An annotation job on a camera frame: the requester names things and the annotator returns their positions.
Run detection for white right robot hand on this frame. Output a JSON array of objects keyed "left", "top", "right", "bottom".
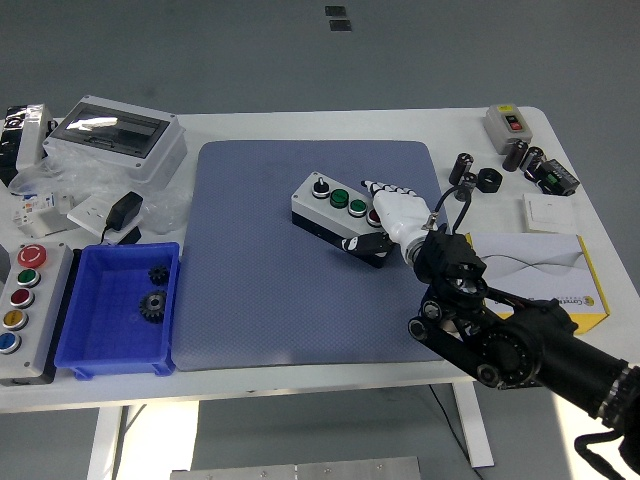
[{"left": 341, "top": 179, "right": 432, "bottom": 256}]

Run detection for four-button grey control box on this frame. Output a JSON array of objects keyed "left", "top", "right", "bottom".
[{"left": 291, "top": 171, "right": 396, "bottom": 270}]

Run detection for five-button emergency stop box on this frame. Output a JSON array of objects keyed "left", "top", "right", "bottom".
[{"left": 0, "top": 241, "right": 76, "bottom": 386}]

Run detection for short black capacitor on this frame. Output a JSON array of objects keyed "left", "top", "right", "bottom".
[{"left": 455, "top": 172, "right": 479, "bottom": 203}]

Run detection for tall black capacitor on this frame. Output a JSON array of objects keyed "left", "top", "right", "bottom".
[
  {"left": 502, "top": 138, "right": 529, "bottom": 174},
  {"left": 448, "top": 152, "right": 475, "bottom": 187},
  {"left": 519, "top": 145, "right": 546, "bottom": 175}
]

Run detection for black hex nut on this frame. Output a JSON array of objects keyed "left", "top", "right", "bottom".
[{"left": 477, "top": 167, "right": 504, "bottom": 194}]

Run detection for white and yellow cardboard box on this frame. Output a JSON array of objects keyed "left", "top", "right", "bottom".
[{"left": 464, "top": 232, "right": 611, "bottom": 336}]

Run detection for grey-blue table mat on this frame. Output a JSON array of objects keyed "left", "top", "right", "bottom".
[{"left": 172, "top": 139, "right": 451, "bottom": 372}]

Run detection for black green-terminal module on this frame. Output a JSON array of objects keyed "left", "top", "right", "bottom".
[{"left": 532, "top": 157, "right": 581, "bottom": 197}]

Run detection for white table leg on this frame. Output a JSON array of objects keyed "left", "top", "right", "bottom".
[
  {"left": 87, "top": 405, "right": 131, "bottom": 480},
  {"left": 452, "top": 382, "right": 496, "bottom": 469}
]

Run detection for large black gear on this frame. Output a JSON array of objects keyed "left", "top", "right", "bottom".
[{"left": 137, "top": 289, "right": 170, "bottom": 324}]

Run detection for black power adapter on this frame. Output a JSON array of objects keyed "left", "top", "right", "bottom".
[{"left": 101, "top": 191, "right": 145, "bottom": 246}]

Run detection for grey metal plate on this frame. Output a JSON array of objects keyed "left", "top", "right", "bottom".
[{"left": 169, "top": 455, "right": 421, "bottom": 480}]

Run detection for grey clear-lid distribution box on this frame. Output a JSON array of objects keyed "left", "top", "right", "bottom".
[{"left": 42, "top": 94, "right": 189, "bottom": 190}]

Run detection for blue plastic bin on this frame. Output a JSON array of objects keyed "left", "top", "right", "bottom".
[{"left": 53, "top": 242, "right": 182, "bottom": 380}]

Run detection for clear plastic bag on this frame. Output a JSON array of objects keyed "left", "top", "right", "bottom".
[{"left": 9, "top": 144, "right": 194, "bottom": 236}]

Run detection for white circuit breaker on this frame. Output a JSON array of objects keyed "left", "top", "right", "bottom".
[{"left": 10, "top": 192, "right": 76, "bottom": 239}]

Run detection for black plastic-wrapped item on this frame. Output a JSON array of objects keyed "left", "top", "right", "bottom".
[{"left": 0, "top": 105, "right": 26, "bottom": 189}]

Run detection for grey two-button switch box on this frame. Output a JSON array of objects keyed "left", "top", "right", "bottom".
[{"left": 483, "top": 103, "right": 536, "bottom": 155}]

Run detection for white wall switch panel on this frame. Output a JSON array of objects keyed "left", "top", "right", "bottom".
[{"left": 522, "top": 193, "right": 577, "bottom": 234}]

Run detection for black cable under table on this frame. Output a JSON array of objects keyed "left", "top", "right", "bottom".
[{"left": 427, "top": 384, "right": 486, "bottom": 480}]

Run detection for white wall socket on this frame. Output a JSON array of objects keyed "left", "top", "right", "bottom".
[{"left": 66, "top": 193, "right": 121, "bottom": 236}]

